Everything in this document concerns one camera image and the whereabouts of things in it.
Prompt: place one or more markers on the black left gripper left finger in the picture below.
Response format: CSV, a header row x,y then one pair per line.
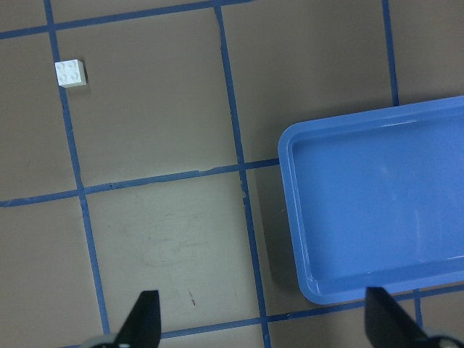
x,y
142,327

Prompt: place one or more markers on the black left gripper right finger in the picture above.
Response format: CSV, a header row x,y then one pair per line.
x,y
387,324

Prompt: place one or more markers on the white block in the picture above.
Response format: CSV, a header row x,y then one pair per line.
x,y
70,73

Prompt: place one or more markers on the blue plastic tray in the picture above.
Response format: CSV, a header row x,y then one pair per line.
x,y
375,199

